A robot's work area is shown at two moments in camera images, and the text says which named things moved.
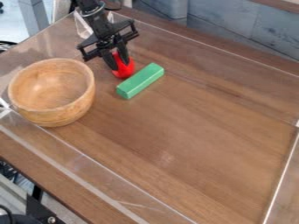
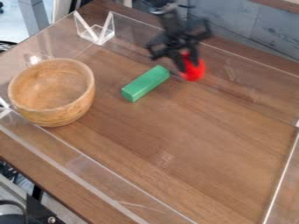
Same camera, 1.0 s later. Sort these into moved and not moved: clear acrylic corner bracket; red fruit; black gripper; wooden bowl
Moved: red fruit; black gripper
Not moved: clear acrylic corner bracket; wooden bowl
